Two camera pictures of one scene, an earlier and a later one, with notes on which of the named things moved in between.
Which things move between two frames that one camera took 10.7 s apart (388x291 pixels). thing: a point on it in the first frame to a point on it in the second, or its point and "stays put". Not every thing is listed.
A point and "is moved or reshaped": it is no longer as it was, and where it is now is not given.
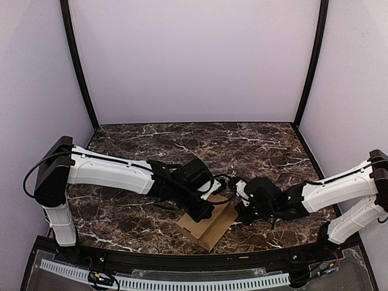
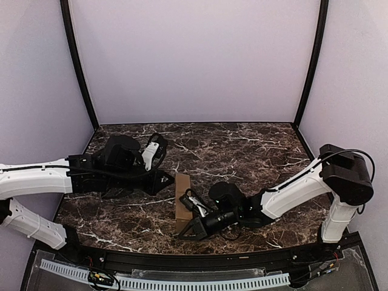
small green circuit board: x=100 y=277 stays put
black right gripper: x=242 y=213 to x=201 y=224
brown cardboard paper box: x=209 y=231 is moved or reshaped
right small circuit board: x=328 y=267 stays put
